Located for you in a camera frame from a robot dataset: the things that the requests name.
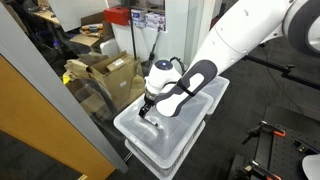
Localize white plastic crate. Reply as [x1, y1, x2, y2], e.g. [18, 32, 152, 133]
[124, 120, 207, 180]

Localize wooden desk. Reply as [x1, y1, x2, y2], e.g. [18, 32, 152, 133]
[33, 8, 62, 26]

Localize red box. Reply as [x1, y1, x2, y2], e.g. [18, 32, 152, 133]
[103, 5, 132, 27]

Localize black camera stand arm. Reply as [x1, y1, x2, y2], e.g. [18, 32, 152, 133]
[242, 53, 320, 90]

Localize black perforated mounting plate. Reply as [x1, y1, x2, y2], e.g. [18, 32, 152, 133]
[253, 124, 320, 180]

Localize white board panel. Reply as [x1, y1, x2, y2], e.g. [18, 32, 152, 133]
[46, 0, 110, 33]

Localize white plastic container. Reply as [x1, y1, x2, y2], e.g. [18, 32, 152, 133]
[99, 37, 120, 58]

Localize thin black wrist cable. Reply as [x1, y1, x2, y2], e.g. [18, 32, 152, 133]
[169, 56, 186, 76]

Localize large clear plastic bin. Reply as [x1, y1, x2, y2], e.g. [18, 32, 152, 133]
[113, 84, 214, 169]

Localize wide white printed box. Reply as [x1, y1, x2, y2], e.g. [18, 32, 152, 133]
[145, 11, 167, 33]

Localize black dustpan with handle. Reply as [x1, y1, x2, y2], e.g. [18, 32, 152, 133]
[141, 31, 162, 88]

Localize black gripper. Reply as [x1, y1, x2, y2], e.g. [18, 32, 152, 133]
[138, 89, 158, 120]

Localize flattened cardboard piece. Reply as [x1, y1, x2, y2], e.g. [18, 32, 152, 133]
[64, 53, 101, 81]

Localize thin black floor cable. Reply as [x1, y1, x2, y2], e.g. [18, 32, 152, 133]
[263, 46, 306, 116]

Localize large open cardboard box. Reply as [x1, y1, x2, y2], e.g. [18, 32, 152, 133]
[88, 50, 141, 112]

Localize open cardboard box with flap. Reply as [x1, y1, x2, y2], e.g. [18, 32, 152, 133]
[69, 11, 115, 48]

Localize orange tool in box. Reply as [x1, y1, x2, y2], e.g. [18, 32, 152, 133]
[80, 23, 104, 35]

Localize red white blue panel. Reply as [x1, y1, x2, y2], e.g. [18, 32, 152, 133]
[207, 3, 234, 44]

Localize broom with black stick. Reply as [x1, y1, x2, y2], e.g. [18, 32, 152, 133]
[128, 0, 148, 103]

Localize black office chair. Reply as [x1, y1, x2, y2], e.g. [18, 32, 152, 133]
[28, 19, 83, 73]

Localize small yellow item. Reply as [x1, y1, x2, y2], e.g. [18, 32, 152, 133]
[62, 73, 72, 85]

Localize orange wooden door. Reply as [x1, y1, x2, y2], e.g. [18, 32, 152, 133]
[0, 54, 116, 180]

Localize white box with blue print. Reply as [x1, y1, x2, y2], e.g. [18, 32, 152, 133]
[130, 8, 148, 29]

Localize grey metal door frame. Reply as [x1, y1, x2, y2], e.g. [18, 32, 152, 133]
[0, 3, 129, 174]

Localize small clear plastic bin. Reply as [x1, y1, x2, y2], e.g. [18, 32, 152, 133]
[199, 75, 231, 116]

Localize low cardboard box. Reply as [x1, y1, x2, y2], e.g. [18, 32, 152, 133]
[65, 78, 114, 122]

